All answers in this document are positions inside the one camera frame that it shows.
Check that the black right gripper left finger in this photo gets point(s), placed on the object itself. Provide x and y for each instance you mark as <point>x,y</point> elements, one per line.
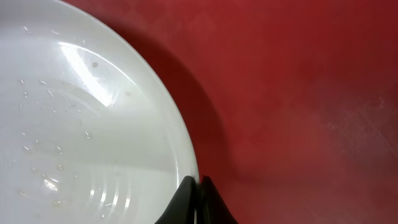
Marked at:
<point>181,208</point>

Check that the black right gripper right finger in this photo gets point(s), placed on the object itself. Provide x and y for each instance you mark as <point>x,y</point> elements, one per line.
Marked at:
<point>211,207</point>

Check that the white plate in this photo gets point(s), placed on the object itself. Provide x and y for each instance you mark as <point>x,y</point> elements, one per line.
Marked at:
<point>89,133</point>

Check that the red plastic tray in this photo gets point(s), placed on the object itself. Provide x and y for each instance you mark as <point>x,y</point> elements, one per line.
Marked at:
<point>291,105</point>

